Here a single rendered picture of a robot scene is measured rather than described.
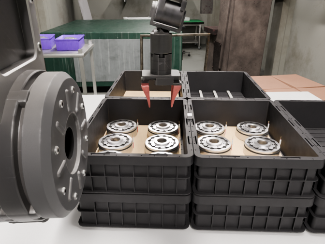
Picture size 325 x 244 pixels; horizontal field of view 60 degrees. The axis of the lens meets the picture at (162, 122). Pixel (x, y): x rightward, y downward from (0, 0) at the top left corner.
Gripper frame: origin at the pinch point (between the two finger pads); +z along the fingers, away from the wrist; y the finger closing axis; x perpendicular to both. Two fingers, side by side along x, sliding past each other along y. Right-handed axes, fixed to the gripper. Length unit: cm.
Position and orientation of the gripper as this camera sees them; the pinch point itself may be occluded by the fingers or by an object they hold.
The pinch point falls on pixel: (160, 103)
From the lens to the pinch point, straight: 80.8
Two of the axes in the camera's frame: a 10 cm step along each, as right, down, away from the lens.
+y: -10.0, 0.2, -0.6
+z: -0.1, 9.1, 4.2
